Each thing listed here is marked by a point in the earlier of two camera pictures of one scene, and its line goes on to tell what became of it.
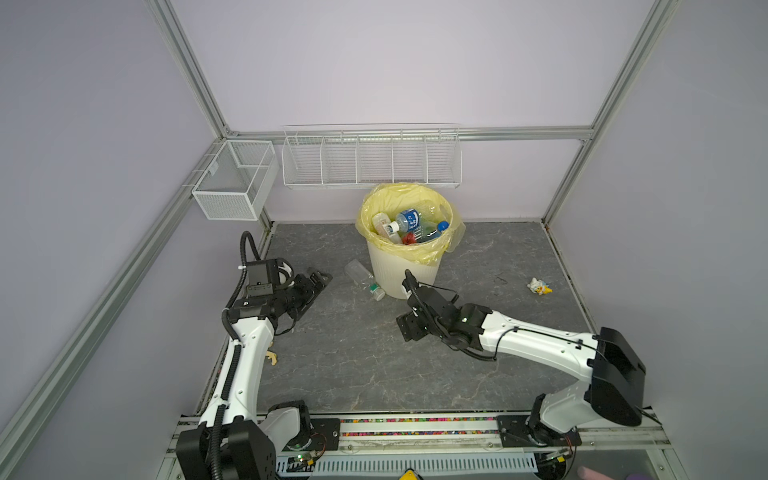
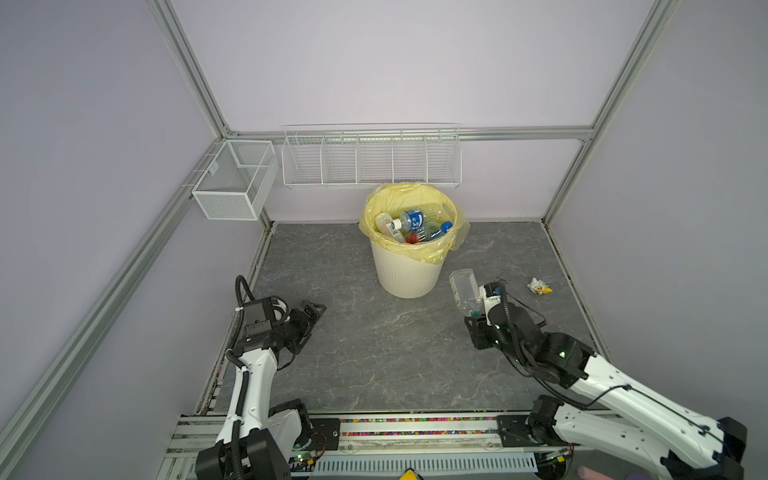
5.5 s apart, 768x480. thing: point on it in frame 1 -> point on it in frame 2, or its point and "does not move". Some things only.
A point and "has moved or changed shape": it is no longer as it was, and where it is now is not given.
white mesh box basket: [239, 181] does not move
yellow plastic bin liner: [395, 197] does not move
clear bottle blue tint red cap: [420, 234] has moved or changed shape
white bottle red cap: [384, 226] does not move
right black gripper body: [408, 322] -> [484, 334]
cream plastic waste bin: [389, 270] does not move
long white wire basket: [356, 155] does not move
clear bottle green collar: [360, 276] -> [465, 288]
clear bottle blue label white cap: [408, 221] has moved or changed shape
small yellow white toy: [539, 287] does not move
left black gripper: [308, 292] -> [304, 323]
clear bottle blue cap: [430, 229] has moved or changed shape
